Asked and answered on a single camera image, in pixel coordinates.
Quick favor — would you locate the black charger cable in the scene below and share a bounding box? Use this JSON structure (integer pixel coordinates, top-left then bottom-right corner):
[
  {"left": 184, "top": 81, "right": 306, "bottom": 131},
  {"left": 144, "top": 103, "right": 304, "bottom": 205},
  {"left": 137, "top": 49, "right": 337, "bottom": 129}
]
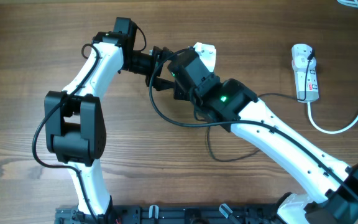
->
[{"left": 193, "top": 49, "right": 316, "bottom": 163}]

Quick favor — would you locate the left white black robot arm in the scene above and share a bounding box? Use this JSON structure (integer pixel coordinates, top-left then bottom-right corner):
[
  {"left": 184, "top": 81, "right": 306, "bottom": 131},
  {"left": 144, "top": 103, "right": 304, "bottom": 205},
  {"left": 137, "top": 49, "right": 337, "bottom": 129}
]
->
[{"left": 41, "top": 17, "right": 174, "bottom": 223}]

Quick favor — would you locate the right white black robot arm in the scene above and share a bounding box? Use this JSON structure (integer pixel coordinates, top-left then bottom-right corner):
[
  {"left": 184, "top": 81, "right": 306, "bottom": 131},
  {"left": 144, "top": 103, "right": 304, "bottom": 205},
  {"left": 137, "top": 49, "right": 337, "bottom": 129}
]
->
[{"left": 151, "top": 49, "right": 358, "bottom": 223}]

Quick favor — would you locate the white power strip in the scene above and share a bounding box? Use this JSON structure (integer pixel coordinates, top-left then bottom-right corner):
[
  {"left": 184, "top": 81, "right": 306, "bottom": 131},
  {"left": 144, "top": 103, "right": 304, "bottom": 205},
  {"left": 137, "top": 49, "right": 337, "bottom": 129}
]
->
[{"left": 291, "top": 44, "right": 319, "bottom": 103}]

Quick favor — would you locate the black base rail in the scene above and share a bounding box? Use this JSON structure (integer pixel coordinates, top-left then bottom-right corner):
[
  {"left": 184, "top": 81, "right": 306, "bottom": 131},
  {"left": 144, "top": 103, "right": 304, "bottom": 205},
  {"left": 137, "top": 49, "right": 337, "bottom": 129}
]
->
[{"left": 54, "top": 203, "right": 277, "bottom": 224}]

